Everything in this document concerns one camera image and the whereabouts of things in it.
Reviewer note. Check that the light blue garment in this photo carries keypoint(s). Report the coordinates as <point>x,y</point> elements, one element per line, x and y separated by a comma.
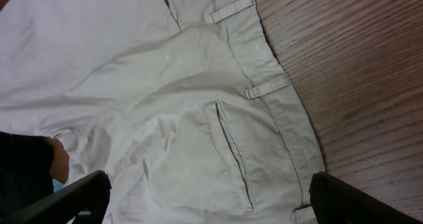
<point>58,186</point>

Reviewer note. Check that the black t-shirt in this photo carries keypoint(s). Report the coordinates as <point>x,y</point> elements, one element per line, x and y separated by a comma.
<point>25,171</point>

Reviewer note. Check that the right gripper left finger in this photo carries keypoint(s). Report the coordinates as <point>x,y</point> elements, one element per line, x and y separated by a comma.
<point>84,201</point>

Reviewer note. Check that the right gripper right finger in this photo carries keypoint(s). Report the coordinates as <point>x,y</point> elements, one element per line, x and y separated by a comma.
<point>336,202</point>

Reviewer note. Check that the beige khaki shorts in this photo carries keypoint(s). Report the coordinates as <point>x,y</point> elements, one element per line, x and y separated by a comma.
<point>181,102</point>

